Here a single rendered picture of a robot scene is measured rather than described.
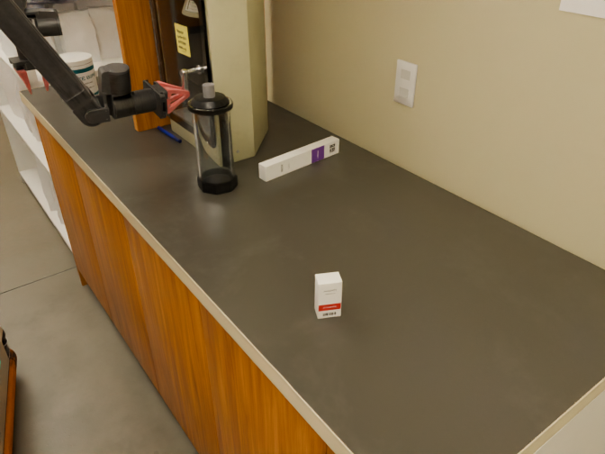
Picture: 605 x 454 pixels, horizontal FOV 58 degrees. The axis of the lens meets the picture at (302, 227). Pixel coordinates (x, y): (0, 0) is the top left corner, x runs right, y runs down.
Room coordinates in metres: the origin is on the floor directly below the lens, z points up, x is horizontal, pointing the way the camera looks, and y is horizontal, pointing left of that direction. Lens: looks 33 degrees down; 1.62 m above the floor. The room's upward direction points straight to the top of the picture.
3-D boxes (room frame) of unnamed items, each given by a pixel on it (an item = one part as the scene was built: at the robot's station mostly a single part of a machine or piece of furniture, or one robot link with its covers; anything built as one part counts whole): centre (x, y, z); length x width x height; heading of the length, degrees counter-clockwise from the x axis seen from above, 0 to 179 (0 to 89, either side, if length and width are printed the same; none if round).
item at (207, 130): (1.26, 0.22, 1.06); 0.11 x 0.11 x 0.21
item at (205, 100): (1.26, 0.22, 1.18); 0.09 x 0.09 x 0.07
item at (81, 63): (1.93, 0.81, 1.02); 0.13 x 0.13 x 0.15
